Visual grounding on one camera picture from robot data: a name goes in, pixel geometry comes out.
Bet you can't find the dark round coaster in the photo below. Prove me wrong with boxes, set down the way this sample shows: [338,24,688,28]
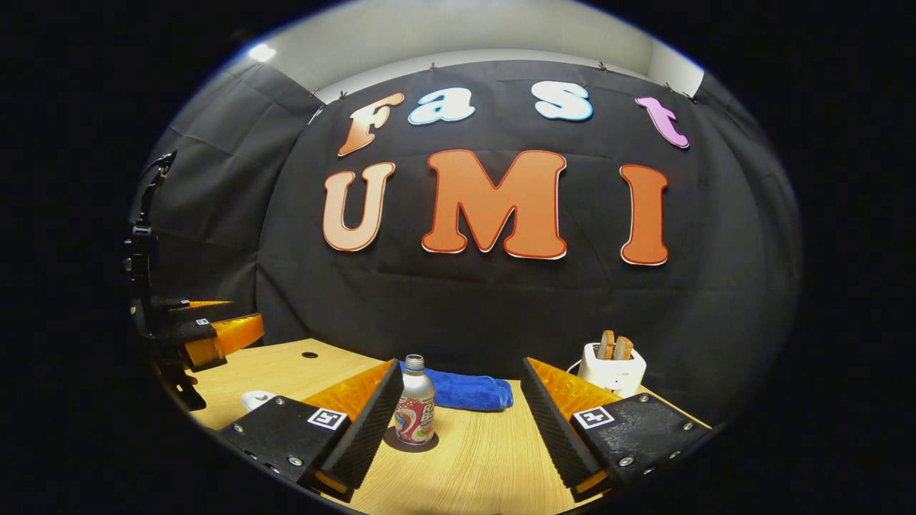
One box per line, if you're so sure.
[383,427,439,453]

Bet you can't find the white toaster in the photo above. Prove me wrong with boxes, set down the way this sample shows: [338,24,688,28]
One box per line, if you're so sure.
[577,342,648,398]

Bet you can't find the silver water bottle red label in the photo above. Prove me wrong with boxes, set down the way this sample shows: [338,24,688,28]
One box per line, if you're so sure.
[394,354,436,446]

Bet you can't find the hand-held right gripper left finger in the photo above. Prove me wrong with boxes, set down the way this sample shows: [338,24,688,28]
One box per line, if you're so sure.
[217,358,405,503]

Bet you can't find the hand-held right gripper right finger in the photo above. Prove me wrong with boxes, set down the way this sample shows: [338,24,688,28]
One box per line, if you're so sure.
[520,356,713,503]

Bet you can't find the blue towel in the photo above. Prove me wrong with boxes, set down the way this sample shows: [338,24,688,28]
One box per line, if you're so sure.
[399,361,515,412]

